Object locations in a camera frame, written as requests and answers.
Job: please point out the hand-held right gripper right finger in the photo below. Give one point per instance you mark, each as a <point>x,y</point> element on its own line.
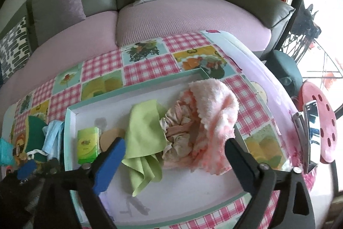
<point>238,162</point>

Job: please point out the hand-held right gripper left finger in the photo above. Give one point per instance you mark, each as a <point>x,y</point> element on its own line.
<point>112,162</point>

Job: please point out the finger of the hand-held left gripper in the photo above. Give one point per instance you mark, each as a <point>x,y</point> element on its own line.
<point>26,168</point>
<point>52,164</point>

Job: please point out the beige round powder puff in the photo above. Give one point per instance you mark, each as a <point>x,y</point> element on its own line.
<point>108,140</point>

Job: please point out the blue face mask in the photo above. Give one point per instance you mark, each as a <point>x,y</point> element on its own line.
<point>52,137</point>

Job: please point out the green tissue packet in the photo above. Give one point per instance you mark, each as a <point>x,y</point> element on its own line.
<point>87,145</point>

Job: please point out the green yellow sponge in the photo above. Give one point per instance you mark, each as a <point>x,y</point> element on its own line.
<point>36,132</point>

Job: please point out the light green cloth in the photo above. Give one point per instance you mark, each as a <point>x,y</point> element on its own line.
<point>144,132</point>

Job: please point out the pink fluffy towel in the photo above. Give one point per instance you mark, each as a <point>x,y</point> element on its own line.
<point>214,111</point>

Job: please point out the teal shallow cardboard box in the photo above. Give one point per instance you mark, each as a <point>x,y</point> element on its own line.
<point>187,191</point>

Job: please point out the pink beige scrunchie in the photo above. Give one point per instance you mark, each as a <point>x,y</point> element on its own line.
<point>176,132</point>

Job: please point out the teal plastic pouch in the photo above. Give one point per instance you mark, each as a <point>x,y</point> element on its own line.
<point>5,151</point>

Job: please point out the silver flat gadget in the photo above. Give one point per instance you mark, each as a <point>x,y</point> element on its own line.
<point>298,121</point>

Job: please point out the smartphone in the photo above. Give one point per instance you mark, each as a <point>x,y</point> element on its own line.
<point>312,135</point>

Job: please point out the red round stool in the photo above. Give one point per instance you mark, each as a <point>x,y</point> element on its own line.
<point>325,121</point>

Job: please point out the pink checked tablecloth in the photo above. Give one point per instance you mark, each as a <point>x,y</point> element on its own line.
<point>150,68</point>

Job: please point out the dark green chair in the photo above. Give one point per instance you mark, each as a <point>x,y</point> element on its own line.
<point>284,68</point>

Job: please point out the black white patterned pillow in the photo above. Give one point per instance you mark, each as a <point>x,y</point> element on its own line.
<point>13,49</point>

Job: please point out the purple pillow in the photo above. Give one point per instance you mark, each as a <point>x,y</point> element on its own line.
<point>59,3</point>

